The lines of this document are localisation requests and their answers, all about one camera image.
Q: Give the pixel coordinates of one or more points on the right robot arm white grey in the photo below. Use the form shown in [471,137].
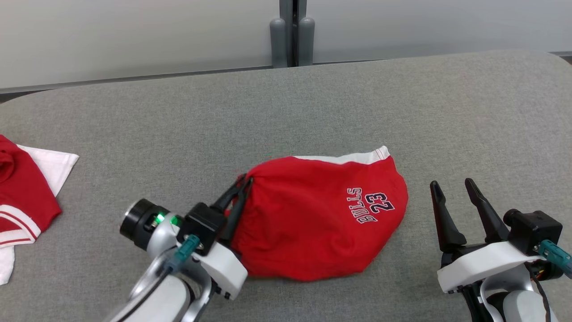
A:
[518,306]

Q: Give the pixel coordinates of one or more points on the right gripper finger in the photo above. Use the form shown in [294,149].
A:
[447,223]
[489,219]

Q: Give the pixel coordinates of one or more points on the red Bulls 23 shorts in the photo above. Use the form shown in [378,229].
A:
[313,223]

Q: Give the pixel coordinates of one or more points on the grey door frame post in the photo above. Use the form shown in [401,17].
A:
[292,31]

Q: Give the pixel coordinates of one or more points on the right black wrist camera box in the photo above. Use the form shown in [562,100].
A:
[534,230]

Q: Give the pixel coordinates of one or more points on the red Bulls jersey white sleeves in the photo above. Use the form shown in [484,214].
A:
[27,192]

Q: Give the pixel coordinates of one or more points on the grey fabric sofa surface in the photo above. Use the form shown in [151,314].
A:
[313,103]

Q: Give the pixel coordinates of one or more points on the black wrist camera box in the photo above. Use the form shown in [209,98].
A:
[534,230]
[202,226]

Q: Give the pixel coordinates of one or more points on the left black wrist camera box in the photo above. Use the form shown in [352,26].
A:
[202,226]

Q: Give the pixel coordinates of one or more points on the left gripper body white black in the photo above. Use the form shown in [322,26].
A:
[225,268]

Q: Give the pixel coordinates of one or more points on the grey partition bottom rail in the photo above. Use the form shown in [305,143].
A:
[562,53]
[134,79]

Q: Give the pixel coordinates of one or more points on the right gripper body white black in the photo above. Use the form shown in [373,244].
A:
[482,264]

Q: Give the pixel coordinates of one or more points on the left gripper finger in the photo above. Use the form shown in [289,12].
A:
[228,194]
[239,210]

